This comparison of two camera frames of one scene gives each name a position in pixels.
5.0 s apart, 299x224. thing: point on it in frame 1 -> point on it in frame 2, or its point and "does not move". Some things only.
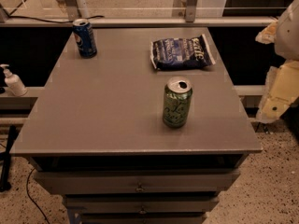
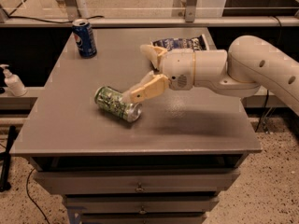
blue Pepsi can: [84, 38] does not move
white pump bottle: [13, 82] does not move
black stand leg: [5, 186] does not move
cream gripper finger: [267, 35] -> [152, 53]
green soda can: [177, 100] -> [111, 100]
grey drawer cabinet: [94, 133] does not move
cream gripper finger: [281, 89] -> [151, 87]
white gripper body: [289, 35] -> [177, 66]
